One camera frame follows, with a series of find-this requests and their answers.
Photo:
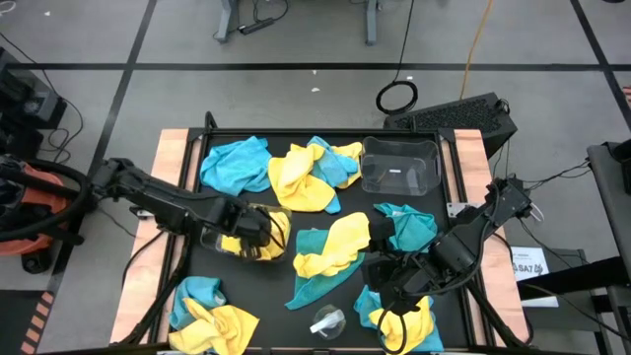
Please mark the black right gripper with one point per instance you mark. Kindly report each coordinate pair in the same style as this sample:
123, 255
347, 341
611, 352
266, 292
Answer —
414, 276

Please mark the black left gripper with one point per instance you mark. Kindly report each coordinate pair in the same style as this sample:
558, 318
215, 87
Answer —
236, 222

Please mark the light blue microfiber towel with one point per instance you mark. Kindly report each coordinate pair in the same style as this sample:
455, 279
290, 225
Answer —
330, 165
231, 167
197, 291
364, 310

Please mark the clear plastic basket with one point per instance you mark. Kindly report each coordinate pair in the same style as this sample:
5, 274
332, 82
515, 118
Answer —
209, 240
419, 158

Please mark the teal microfiber towel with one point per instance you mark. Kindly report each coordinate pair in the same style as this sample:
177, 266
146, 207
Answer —
310, 291
414, 227

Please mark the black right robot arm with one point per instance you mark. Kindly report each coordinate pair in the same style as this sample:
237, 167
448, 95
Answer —
473, 236

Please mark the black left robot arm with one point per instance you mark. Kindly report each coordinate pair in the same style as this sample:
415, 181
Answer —
158, 202

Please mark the black table mat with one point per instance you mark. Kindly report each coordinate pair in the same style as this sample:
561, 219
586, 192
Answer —
266, 296

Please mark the white paper sign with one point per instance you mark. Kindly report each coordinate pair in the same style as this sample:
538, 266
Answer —
530, 259

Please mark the black perforated computer case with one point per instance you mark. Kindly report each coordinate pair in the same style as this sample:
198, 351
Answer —
453, 116

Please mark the orange shop vacuum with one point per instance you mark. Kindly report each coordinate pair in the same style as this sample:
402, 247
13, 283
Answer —
39, 202

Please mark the black power strip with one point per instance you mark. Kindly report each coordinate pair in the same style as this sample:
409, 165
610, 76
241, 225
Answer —
256, 26

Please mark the grey desk leg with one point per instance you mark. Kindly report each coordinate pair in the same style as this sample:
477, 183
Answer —
371, 24
227, 20

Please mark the dark grey cart top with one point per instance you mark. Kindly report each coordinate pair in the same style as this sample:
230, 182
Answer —
611, 197

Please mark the black equipment stack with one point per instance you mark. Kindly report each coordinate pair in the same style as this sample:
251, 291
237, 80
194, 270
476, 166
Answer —
24, 98

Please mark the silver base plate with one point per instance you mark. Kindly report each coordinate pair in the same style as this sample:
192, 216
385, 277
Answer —
143, 213
456, 209

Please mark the black aluminium table frame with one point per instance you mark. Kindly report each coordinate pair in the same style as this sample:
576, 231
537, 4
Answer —
276, 131

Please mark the black camera post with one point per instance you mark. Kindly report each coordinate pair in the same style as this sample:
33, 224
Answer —
210, 123

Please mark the black metal cart frame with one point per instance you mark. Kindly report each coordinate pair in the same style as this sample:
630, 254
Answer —
572, 281

